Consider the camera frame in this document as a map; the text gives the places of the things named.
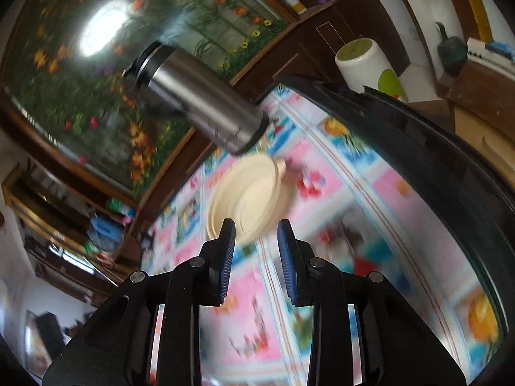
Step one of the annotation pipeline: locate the stainless steel thermos jug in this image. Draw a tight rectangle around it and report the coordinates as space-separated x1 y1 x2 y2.
122 41 269 155

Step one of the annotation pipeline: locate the small beige plastic bowl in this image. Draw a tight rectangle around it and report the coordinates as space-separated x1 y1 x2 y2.
206 153 295 246

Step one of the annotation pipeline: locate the white green trash bin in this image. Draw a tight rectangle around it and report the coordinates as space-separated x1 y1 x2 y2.
335 38 408 103

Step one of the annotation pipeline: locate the colourful fruit pattern tablecloth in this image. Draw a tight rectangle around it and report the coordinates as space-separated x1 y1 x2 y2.
145 78 514 385

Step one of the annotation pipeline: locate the flower mural glass panel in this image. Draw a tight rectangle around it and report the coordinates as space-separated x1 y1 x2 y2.
1 0 286 198

